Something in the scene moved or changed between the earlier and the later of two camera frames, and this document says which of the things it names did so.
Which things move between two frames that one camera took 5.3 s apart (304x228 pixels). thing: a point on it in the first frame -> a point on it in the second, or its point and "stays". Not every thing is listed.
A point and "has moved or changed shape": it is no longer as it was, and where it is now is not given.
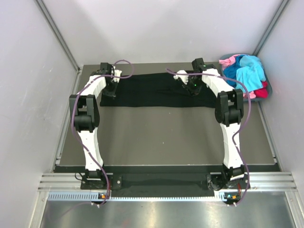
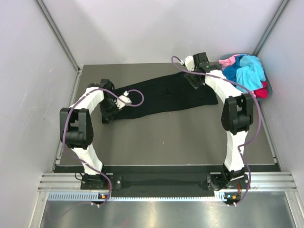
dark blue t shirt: (231, 71) stays
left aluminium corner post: (59, 35) stays
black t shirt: (159, 90) has moved or changed shape
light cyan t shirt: (251, 75) stays
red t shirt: (262, 93) stays
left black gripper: (112, 93) -> (109, 116)
